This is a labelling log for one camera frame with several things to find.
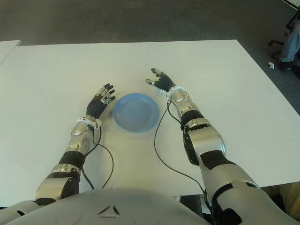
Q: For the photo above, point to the small white floor object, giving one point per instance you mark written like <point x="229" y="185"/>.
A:
<point x="271" y="65"/>

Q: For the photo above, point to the white neighbouring table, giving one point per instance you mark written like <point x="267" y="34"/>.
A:
<point x="8" y="48"/>

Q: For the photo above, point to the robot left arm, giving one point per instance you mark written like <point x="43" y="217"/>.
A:
<point x="56" y="180"/>

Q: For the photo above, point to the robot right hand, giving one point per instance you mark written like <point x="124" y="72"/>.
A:
<point x="164" y="82"/>

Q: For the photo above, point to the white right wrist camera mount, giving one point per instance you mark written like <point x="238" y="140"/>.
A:
<point x="177" y="89"/>

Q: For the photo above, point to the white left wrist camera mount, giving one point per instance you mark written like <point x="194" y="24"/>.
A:
<point x="84" y="120"/>

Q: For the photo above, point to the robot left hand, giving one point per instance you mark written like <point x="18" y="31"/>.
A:
<point x="97" y="105"/>

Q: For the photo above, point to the person in blue jeans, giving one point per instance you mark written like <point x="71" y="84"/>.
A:
<point x="291" y="47"/>

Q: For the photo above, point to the blue round plate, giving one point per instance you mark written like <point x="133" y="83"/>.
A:
<point x="136" y="112"/>

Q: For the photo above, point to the black office chair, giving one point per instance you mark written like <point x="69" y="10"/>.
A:
<point x="275" y="42"/>

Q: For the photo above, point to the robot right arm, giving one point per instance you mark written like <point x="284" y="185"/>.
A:
<point x="206" y="138"/>

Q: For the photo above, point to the grey robot torso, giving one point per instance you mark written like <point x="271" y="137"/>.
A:
<point x="112" y="211"/>

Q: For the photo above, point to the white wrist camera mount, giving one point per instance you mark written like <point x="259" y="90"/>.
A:
<point x="84" y="120"/>
<point x="177" y="89"/>

